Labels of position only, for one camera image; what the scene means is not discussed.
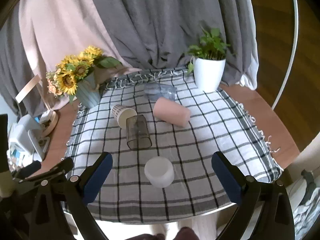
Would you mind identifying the sunflower bouquet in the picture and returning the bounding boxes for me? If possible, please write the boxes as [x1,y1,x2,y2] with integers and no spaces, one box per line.
[46,46,121,101]

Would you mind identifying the white tablet stand device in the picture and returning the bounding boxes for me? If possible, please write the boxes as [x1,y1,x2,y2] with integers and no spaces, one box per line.
[9,114,50,161]

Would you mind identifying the clear blue plastic cup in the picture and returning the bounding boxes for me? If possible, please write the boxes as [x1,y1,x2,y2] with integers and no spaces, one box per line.
[144,83,177,102]

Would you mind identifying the grey curtain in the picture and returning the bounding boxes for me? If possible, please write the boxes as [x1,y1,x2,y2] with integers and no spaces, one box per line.
[1,0,259,116]

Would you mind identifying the smoky square glass cup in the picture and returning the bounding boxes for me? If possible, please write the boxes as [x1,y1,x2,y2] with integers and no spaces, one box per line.
[126,115,152,151]

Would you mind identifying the white plastic cup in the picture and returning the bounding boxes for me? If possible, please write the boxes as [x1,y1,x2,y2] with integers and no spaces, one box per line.
[144,157,175,188]

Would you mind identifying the pink curtain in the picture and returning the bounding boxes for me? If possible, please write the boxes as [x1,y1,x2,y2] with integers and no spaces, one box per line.
[18,0,137,109]

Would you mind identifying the white lamp pole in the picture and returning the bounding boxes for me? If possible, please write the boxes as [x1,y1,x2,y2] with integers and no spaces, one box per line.
[271,0,299,111]

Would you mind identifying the white plant pot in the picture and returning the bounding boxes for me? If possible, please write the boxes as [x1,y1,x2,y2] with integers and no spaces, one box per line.
[193,58,226,93]

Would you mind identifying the green potted plant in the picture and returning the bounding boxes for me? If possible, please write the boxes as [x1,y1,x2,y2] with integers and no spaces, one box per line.
[187,27,231,74]

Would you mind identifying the round wooden tray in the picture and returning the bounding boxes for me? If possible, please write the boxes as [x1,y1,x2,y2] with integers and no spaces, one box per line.
[39,109,59,137]

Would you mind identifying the pink cup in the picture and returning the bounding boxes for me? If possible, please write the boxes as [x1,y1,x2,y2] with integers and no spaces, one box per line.
[153,97,191,127]

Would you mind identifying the checkered grey white tablecloth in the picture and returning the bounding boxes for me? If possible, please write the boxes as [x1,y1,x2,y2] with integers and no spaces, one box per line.
[66,68,282,224]

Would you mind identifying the plaid patterned paper cup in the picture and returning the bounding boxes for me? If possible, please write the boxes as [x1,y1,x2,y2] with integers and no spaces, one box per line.
[112,105,137,129]

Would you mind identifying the light blue ribbed vase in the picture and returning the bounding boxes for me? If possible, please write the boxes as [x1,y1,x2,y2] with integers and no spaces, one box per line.
[76,72,101,109]

